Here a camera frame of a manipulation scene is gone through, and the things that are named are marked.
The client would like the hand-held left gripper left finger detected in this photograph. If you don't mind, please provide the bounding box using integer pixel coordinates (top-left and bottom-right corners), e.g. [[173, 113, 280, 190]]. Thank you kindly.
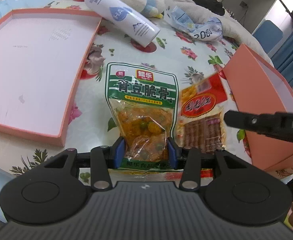
[[43, 136, 125, 190]]

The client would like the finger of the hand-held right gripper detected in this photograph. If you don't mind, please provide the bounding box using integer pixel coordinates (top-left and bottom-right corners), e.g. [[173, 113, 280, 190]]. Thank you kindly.
[[223, 109, 282, 137]]

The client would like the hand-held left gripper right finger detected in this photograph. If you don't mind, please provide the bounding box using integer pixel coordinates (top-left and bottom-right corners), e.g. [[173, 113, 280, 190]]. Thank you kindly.
[[166, 136, 250, 190]]

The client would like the pink cardboard box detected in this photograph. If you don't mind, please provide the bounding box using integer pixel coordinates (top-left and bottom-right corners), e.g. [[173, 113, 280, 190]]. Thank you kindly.
[[221, 43, 293, 172]]

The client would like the red orange snack packet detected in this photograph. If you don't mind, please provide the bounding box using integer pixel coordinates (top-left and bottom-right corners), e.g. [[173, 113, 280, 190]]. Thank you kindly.
[[176, 74, 228, 155]]

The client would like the green snack packet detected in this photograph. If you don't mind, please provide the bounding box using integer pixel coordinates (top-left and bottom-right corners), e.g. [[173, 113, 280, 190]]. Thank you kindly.
[[104, 62, 179, 173]]

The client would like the blue curtain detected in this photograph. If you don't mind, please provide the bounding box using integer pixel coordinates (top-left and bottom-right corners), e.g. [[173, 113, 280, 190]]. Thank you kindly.
[[269, 27, 293, 85]]

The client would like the blue chair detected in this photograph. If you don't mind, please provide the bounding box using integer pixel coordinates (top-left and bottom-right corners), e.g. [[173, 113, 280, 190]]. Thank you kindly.
[[251, 20, 284, 55]]

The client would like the crumpled blue white plastic bag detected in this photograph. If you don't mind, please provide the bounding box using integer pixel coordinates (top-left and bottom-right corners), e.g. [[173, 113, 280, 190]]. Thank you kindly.
[[163, 6, 223, 42]]

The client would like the pink box lid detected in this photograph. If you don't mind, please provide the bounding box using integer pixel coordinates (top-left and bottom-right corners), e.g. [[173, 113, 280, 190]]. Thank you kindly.
[[0, 8, 103, 147]]

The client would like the white spray bottle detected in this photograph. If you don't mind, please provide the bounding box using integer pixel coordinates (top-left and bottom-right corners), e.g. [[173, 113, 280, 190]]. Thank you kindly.
[[83, 0, 161, 47]]

